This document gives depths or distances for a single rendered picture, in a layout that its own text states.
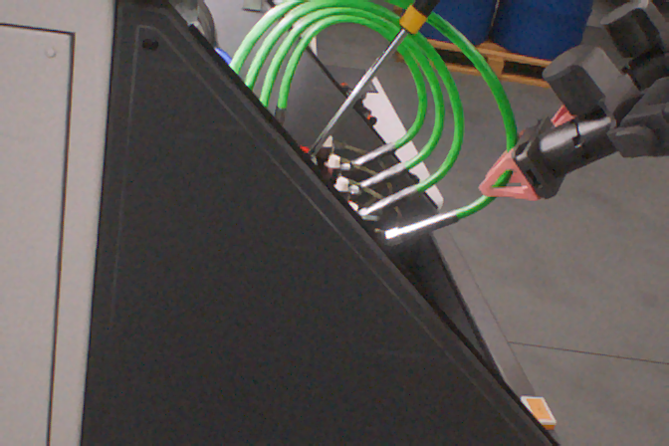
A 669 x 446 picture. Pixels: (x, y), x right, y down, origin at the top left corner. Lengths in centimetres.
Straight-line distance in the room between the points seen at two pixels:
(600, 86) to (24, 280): 63
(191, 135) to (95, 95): 9
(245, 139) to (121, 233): 15
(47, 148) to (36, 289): 14
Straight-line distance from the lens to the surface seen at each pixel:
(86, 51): 83
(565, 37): 623
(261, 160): 87
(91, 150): 86
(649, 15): 140
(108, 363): 98
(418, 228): 123
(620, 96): 110
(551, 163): 115
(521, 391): 132
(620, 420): 311
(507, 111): 117
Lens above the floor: 167
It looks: 26 degrees down
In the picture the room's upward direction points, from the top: 12 degrees clockwise
